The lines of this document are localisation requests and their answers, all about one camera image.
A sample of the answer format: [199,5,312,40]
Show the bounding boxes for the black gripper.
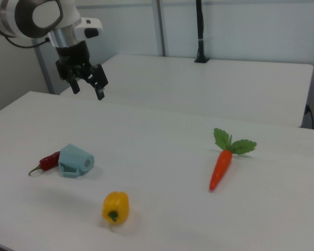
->
[54,41,109,101]

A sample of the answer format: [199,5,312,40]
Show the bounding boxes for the light blue mug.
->
[58,143,95,178]

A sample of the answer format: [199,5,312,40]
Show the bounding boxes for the red chili pepper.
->
[28,151,61,176]

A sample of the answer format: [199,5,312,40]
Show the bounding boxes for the black pole stand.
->
[194,0,209,64]

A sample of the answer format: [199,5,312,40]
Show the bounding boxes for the yellow bell pepper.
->
[102,191,130,224]

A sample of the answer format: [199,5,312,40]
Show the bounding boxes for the green leafy toy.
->
[209,128,257,192]

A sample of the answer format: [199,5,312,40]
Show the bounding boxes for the grey partition corner post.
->
[35,43,56,95]

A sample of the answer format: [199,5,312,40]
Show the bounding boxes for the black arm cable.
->
[4,36,51,49]

